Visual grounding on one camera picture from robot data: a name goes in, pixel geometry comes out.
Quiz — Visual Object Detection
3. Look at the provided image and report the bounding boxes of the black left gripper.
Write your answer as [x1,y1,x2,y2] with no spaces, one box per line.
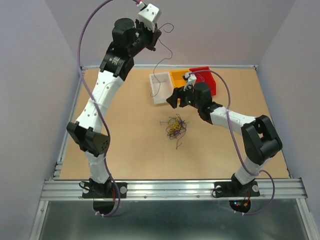
[128,17,162,57]

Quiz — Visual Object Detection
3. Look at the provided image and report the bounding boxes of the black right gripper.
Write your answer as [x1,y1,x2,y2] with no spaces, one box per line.
[165,81,202,110]

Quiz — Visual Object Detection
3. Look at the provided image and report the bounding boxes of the coloured wire bundle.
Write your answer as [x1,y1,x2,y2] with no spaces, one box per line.
[159,113,191,150]

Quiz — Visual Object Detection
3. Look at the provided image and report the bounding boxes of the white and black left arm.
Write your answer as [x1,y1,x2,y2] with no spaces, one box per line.
[66,18,162,199]

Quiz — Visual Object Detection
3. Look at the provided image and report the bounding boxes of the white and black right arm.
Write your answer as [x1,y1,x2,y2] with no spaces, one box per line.
[166,82,283,198]

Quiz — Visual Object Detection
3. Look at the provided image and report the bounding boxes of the yellow plastic bin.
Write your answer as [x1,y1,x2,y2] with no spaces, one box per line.
[170,69,190,91]

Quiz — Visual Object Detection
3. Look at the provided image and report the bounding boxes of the white plastic bin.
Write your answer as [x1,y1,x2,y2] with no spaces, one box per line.
[149,72,174,105]

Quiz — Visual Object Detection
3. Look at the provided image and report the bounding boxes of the red plastic bin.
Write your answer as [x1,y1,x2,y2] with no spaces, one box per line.
[189,66,217,96]

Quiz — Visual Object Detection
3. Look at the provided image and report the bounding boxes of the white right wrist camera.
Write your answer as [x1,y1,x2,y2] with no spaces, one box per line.
[183,72,197,91]

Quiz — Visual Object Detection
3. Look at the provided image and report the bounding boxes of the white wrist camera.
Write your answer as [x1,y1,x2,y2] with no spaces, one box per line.
[136,1,162,33]
[183,72,197,91]

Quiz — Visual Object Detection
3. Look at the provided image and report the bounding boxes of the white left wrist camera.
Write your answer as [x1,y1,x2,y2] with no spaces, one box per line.
[136,1,162,33]

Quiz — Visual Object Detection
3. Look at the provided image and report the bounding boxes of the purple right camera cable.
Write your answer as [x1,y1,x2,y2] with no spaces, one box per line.
[189,70,275,216]

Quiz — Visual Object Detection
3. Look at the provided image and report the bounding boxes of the purple camera cable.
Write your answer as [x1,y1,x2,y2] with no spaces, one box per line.
[189,70,275,216]
[75,0,141,218]

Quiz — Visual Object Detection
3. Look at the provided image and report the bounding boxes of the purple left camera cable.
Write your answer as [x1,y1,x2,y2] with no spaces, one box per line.
[75,0,141,218]

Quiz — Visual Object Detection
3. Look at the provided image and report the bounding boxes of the aluminium mounting rail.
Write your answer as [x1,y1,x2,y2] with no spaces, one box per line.
[40,178,308,202]

